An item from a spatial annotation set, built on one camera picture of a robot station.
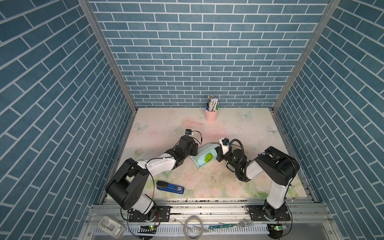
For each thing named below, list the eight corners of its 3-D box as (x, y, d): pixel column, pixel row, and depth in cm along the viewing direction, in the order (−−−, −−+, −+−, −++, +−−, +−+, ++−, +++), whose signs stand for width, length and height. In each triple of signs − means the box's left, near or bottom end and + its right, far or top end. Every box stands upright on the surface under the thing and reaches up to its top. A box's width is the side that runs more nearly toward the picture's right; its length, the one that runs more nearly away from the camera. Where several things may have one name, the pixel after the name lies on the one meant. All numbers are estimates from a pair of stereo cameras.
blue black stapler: (157, 188, 84) (155, 185, 80) (159, 182, 86) (158, 179, 82) (183, 194, 82) (182, 192, 78) (184, 188, 84) (184, 185, 80)
